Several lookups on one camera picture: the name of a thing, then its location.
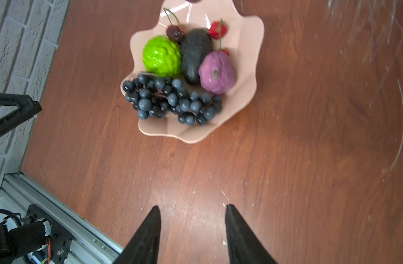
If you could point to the dark grape bunch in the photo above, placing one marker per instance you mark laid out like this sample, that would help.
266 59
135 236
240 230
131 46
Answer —
155 97

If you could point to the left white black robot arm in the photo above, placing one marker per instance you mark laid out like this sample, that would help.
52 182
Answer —
18 240

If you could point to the green bumpy fruit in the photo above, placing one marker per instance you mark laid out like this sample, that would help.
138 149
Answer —
162 57

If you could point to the dark avocado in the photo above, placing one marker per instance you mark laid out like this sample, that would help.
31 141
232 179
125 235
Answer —
196 45

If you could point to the red cherry pair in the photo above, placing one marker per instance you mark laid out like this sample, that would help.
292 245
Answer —
174 31
217 31

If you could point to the aluminium mounting rail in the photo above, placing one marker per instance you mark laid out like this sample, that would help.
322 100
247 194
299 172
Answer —
73 239

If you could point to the purple fig fruit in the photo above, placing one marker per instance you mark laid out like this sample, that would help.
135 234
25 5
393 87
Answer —
217 73

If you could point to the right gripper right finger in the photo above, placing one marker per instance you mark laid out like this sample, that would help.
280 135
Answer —
243 246

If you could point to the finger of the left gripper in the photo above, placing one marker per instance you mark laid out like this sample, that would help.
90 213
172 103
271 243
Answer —
25 109

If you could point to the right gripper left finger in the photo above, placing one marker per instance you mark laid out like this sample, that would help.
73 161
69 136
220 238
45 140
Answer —
143 248

